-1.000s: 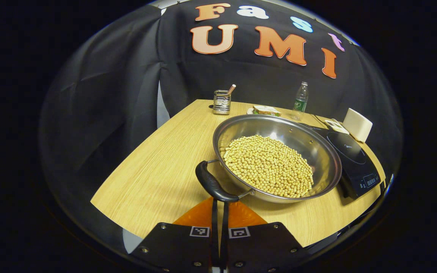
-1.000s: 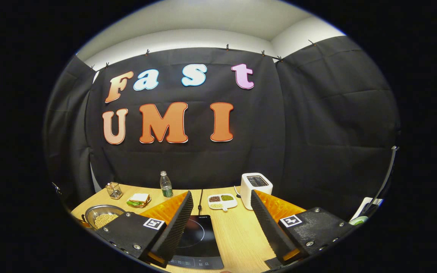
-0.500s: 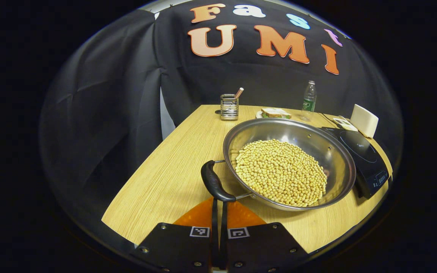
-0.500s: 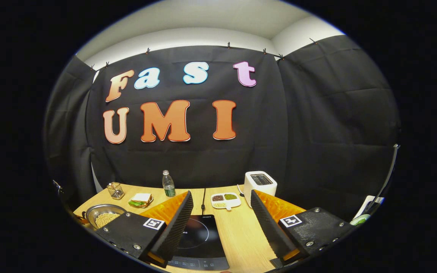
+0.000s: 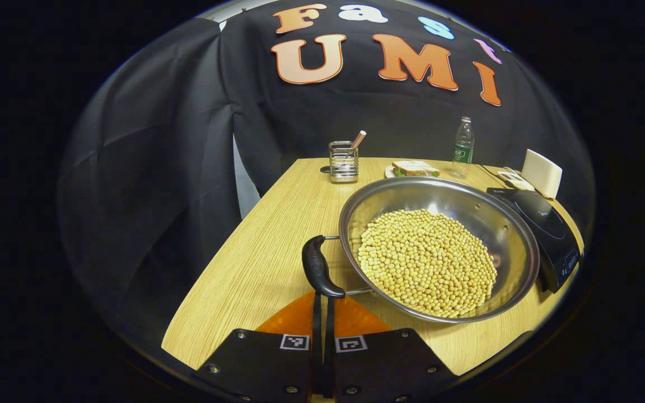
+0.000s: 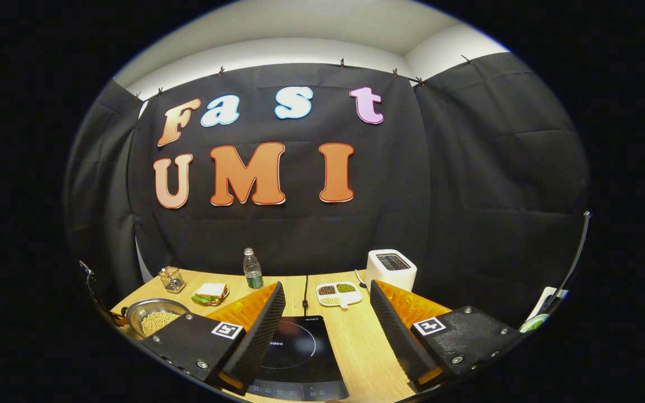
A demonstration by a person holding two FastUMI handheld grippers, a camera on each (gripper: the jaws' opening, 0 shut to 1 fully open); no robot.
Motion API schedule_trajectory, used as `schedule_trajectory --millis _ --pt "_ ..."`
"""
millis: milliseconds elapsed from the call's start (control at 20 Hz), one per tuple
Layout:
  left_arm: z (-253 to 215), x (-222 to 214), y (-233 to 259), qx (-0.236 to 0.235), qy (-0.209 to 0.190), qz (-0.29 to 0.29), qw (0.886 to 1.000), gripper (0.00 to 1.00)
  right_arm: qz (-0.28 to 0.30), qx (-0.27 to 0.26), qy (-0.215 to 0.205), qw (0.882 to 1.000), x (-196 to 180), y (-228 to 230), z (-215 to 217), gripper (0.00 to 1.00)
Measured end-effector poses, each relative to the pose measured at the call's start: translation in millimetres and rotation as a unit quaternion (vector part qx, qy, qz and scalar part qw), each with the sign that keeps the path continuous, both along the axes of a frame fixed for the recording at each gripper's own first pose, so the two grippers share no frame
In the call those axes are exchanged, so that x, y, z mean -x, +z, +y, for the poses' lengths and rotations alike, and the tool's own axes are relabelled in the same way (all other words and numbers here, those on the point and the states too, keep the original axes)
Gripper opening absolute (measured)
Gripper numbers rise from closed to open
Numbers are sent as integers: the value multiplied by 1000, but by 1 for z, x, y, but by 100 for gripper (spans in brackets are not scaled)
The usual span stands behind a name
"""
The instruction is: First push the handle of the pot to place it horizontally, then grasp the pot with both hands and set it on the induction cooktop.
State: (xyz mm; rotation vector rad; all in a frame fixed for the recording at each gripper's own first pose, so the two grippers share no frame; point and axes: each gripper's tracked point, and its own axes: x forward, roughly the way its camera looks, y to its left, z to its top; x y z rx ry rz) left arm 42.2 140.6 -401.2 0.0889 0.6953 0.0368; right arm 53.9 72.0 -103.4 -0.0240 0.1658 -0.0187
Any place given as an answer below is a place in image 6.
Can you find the thin grey pole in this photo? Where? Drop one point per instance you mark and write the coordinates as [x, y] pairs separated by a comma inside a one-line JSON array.
[[574, 257]]

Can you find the green round object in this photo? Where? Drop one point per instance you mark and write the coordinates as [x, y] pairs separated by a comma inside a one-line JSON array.
[[535, 323]]

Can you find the white divided bean dish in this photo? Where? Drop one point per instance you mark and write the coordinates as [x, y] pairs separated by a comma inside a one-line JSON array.
[[338, 294]]

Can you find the sandwich on plate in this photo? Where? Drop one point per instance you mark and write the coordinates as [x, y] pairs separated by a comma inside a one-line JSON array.
[[210, 293]]

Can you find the plastic water bottle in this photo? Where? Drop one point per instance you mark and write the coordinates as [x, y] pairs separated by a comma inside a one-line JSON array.
[[253, 271]]

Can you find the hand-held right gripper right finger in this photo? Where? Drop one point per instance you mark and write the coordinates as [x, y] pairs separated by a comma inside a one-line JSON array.
[[398, 341]]

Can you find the white toaster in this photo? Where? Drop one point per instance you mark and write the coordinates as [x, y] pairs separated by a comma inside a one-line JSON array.
[[391, 268]]

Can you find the metal mesh utensil holder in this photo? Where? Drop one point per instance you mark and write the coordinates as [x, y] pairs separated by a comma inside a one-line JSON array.
[[172, 280]]

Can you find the black backdrop cloth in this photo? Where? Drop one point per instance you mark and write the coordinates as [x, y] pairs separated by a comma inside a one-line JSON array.
[[468, 196]]

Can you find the steel pot with soybeans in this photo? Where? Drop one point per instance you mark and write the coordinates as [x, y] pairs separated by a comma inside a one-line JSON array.
[[157, 322]]

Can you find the black induction cooktop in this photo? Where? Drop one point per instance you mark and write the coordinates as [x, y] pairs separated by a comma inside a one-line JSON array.
[[300, 352]]

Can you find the row of black cloth clips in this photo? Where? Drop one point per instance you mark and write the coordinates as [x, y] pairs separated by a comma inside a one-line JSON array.
[[342, 61]]

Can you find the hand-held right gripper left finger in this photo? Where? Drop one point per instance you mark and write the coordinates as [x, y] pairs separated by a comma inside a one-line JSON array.
[[258, 341]]

